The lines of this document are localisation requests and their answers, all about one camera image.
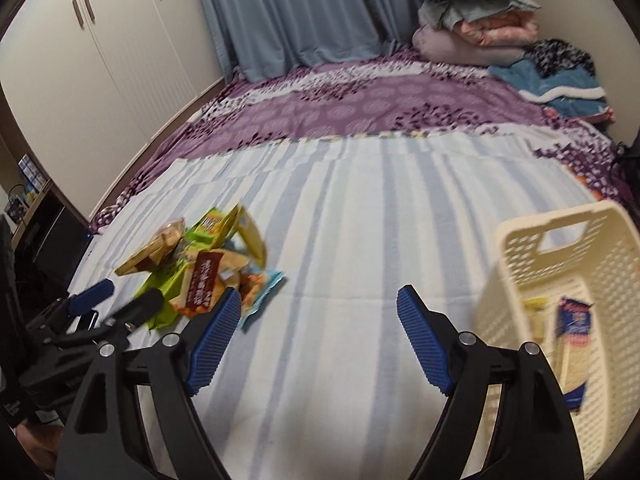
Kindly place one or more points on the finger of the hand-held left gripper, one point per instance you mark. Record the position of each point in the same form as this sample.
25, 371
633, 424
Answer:
140, 307
92, 296

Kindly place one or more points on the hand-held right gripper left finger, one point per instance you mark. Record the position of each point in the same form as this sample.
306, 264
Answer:
215, 340

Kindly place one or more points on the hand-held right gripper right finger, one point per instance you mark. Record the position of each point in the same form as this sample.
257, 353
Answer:
425, 340

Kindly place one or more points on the large green seaweed packet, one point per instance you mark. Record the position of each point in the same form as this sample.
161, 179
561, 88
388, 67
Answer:
167, 300

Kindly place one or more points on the clear cookie packet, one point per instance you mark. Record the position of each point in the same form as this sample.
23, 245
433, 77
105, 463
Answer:
150, 255

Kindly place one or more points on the orange packet with brown label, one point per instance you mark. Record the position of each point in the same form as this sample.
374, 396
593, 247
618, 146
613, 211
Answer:
205, 280

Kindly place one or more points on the light blue snack packet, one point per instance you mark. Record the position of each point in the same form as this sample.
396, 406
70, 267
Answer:
262, 287

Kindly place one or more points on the yellow biscuit packet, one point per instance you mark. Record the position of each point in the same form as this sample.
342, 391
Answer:
250, 237

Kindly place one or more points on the cream perforated plastic basket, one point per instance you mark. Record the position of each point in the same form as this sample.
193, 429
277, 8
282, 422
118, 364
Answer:
550, 240

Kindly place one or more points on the person's left hand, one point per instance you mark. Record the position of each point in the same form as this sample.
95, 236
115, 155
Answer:
35, 447

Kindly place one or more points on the black cabinet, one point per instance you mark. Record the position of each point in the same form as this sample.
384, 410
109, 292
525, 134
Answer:
60, 245

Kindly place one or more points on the wooden side shelf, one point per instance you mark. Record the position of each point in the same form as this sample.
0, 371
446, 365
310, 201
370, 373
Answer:
35, 210

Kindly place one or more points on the small yellow snack packet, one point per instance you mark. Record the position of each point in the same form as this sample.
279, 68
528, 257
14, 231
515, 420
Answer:
535, 310

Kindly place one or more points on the blue and white boxes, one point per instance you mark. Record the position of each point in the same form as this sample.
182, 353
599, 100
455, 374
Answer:
29, 170

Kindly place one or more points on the blue and white snack packet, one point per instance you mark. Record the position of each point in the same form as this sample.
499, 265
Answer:
572, 330

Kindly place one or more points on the white wardrobe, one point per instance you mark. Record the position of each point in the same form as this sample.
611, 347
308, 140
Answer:
100, 60

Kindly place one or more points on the purple floral bedsheet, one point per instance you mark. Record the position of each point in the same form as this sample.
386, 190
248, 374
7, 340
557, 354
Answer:
350, 105

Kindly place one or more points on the blue fleece garment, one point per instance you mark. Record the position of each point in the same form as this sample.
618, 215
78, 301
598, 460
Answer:
540, 82

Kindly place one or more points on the lilac quilt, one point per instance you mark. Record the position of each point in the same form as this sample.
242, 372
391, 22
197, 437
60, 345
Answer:
450, 47

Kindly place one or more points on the leopard print cloth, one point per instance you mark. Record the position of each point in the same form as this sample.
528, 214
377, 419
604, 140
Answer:
560, 55

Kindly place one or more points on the pink floral quilt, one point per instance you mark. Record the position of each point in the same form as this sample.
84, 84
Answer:
500, 32

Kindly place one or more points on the pale green folded blanket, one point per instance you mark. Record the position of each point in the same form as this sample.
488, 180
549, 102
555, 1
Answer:
450, 12

